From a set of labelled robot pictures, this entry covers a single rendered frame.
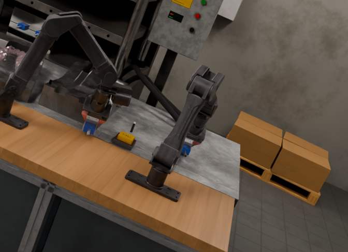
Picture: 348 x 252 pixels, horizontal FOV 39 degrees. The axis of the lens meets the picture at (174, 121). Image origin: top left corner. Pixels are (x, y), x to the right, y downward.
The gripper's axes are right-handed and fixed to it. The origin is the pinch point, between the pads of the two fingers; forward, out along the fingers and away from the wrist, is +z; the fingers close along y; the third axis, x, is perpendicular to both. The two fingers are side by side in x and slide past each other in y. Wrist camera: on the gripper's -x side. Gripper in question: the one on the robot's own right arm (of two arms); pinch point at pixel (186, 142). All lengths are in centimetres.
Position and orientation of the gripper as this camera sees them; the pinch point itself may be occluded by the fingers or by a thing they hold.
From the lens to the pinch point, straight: 210.1
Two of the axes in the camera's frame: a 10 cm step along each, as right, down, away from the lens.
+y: -9.3, -3.6, -1.2
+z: -3.3, 6.1, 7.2
